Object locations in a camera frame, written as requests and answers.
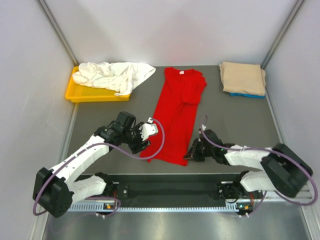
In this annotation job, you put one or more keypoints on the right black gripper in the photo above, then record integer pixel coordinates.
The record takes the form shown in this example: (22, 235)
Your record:
(193, 154)

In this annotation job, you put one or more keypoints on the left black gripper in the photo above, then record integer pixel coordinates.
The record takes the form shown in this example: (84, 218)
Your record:
(135, 148)

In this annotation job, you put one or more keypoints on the red t-shirt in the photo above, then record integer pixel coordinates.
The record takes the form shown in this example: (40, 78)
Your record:
(176, 110)

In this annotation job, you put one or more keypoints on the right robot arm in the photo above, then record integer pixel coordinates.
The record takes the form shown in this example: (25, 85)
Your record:
(276, 168)

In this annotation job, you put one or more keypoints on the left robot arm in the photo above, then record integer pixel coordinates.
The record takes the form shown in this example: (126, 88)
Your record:
(57, 188)

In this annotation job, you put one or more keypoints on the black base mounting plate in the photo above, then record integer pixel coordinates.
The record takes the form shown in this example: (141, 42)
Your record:
(167, 190)

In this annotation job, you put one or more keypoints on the white t-shirt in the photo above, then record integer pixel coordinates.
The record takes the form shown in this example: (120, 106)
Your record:
(120, 77)

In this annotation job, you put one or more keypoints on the yellow plastic bin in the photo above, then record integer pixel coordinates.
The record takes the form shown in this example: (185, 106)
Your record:
(82, 94)

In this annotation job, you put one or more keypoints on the folded blue t-shirt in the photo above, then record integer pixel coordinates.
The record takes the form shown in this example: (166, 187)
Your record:
(233, 94)

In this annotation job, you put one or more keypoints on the folded beige t-shirt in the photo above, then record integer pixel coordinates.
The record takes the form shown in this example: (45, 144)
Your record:
(243, 78)

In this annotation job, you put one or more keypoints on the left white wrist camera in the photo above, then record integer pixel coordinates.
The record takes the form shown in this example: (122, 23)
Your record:
(148, 129)

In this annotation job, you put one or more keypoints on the slotted grey cable duct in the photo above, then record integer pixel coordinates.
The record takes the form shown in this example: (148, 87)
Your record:
(104, 207)

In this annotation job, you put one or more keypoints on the aluminium frame rail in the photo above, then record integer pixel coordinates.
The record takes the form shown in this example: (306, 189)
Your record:
(87, 225)

